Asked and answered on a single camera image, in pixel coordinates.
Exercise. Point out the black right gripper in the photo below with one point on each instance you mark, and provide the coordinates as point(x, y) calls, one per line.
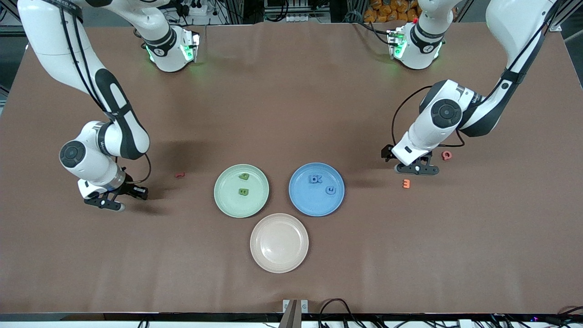
point(129, 189)

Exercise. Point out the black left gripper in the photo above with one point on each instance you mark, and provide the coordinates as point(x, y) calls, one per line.
point(388, 153)

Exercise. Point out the blue capital letter G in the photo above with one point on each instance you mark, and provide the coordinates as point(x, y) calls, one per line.
point(330, 190)

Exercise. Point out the green letter B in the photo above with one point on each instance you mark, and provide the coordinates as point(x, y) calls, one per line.
point(243, 192)

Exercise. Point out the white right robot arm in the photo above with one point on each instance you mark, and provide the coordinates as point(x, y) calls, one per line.
point(45, 45)

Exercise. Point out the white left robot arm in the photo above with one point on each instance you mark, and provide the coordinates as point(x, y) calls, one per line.
point(514, 23)

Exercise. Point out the pink letter G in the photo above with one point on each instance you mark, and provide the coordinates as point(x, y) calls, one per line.
point(447, 155)

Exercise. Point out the blue plate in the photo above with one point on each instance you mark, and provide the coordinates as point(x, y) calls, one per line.
point(309, 200)

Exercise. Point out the light green plate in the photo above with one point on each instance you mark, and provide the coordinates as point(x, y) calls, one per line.
point(232, 205)

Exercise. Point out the brown table cover sheet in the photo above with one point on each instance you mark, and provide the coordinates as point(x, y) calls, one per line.
point(291, 114)

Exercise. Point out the beige pink plate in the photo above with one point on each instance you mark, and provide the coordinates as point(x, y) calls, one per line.
point(279, 243)

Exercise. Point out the pile of orange objects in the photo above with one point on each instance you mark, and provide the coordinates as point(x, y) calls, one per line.
point(387, 11)

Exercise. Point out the white power strip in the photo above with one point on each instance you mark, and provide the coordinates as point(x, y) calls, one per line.
point(298, 18)

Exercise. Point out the power strip with plugs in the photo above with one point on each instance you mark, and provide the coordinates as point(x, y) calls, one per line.
point(196, 7)

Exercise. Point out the metal mounting bracket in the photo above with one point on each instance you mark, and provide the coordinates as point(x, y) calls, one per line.
point(294, 314)

